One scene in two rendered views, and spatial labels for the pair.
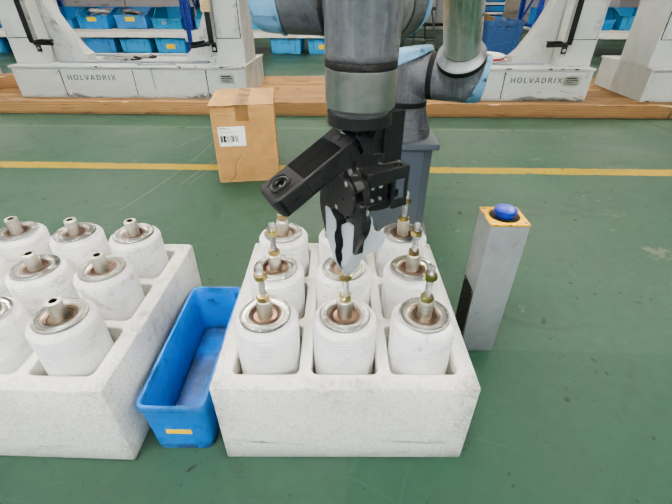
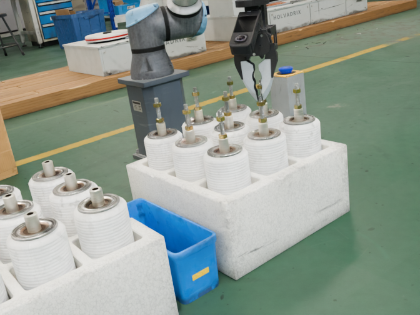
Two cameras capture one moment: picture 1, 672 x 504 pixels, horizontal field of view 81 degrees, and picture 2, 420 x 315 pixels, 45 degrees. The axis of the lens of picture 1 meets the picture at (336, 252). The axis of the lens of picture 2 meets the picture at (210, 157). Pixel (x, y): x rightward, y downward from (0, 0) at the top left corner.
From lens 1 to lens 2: 0.83 m
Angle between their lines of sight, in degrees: 35
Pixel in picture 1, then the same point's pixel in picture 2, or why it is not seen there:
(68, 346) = (125, 215)
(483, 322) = not seen: hidden behind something
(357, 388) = (297, 168)
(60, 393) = (136, 252)
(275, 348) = (246, 162)
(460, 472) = (357, 214)
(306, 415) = (276, 206)
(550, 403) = (362, 175)
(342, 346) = (279, 145)
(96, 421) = (157, 276)
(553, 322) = not seen: hidden behind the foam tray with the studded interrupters
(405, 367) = (306, 154)
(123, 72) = not seen: outside the picture
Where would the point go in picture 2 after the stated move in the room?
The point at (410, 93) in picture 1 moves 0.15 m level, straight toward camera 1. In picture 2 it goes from (155, 38) to (175, 40)
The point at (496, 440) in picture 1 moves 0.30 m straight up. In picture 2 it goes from (357, 197) to (352, 86)
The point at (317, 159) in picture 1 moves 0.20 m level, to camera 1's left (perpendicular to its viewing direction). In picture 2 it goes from (249, 24) to (169, 42)
